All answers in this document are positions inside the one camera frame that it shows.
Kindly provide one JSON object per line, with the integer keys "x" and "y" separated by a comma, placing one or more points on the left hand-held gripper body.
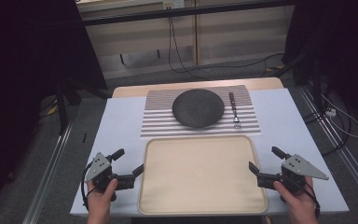
{"x": 99, "y": 165}

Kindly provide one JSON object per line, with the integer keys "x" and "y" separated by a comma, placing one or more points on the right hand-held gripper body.
{"x": 301, "y": 168}

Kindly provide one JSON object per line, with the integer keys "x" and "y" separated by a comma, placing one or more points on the small black floor object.
{"x": 84, "y": 137}

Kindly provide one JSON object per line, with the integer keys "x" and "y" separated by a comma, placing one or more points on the black metal stand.
{"x": 316, "y": 84}
{"x": 62, "y": 105}

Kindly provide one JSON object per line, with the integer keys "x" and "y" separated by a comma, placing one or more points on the beige plastic tray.
{"x": 200, "y": 175}

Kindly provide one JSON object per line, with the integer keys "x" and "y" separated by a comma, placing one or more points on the aluminium floor rail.
{"x": 48, "y": 174}
{"x": 338, "y": 146}

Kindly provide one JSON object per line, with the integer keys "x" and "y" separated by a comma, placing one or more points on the white power adapter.
{"x": 331, "y": 112}

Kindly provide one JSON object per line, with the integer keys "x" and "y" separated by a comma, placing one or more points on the person's right hand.
{"x": 295, "y": 200}

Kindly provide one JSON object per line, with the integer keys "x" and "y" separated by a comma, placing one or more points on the light wooden cabinet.
{"x": 230, "y": 40}

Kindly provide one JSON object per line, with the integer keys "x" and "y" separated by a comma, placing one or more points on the white wall socket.
{"x": 173, "y": 3}

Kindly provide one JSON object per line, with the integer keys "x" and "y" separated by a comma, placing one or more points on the person's left hand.
{"x": 100, "y": 199}

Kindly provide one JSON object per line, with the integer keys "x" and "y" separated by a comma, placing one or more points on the black horizontal bar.
{"x": 183, "y": 12}

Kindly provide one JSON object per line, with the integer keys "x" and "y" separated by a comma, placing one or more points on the dark round plate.
{"x": 198, "y": 108}

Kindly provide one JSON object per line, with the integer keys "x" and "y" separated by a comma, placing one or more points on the dark curtain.
{"x": 345, "y": 46}
{"x": 21, "y": 77}

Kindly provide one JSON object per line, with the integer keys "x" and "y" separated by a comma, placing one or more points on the striped placemat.
{"x": 158, "y": 119}

